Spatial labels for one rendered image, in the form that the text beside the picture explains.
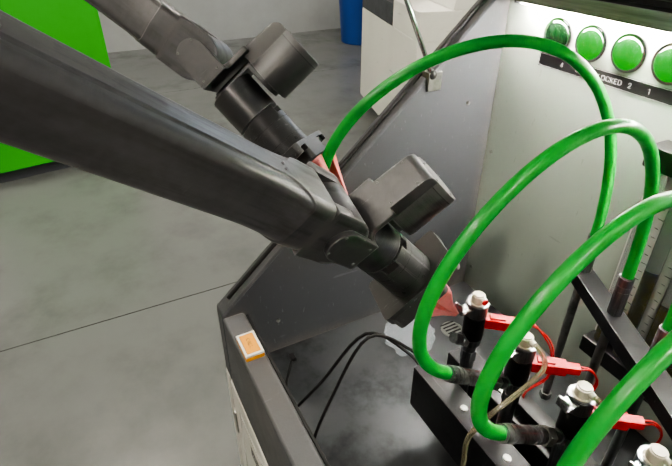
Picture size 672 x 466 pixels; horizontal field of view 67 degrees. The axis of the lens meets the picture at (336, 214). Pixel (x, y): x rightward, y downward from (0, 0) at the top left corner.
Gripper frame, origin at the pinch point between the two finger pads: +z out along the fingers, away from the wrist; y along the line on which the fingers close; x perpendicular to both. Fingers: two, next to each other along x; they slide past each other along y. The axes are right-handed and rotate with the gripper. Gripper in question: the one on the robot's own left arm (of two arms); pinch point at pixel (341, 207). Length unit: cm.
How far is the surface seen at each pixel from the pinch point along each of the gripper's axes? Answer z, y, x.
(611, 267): 35.9, 21.7, -17.5
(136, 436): 16, 63, 136
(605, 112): 12.8, 8.0, -29.5
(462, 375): 21.1, -10.8, -1.5
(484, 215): 7.7, -15.3, -15.3
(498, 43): -1.9, 1.4, -25.6
